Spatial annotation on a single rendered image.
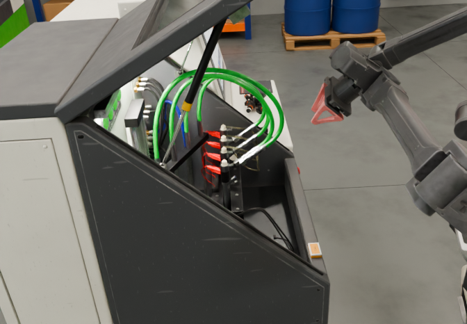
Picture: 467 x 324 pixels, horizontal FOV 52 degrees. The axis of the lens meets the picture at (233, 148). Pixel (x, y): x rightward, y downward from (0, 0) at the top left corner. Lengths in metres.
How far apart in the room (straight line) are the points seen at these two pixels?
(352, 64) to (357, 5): 5.10
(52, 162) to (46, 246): 0.24
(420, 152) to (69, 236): 0.80
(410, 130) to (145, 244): 0.66
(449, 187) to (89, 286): 0.90
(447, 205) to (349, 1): 5.48
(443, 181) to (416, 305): 1.90
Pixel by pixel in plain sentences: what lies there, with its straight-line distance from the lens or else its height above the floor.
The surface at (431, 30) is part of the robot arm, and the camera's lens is 1.38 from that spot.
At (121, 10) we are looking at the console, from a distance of 1.68.
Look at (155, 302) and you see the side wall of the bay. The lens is 1.33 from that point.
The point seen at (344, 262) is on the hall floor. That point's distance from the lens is 2.81.
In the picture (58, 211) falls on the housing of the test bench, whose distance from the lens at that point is 1.19.
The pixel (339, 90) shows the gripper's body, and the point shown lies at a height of 1.42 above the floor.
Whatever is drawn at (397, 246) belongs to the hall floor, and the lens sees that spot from 2.97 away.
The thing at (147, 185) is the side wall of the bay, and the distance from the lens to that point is 1.10.
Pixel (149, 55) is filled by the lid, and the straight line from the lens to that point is 0.95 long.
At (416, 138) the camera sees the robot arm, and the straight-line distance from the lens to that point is 0.89.
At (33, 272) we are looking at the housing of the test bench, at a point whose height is 1.05.
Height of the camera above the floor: 1.87
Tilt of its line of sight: 29 degrees down
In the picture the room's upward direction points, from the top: 3 degrees counter-clockwise
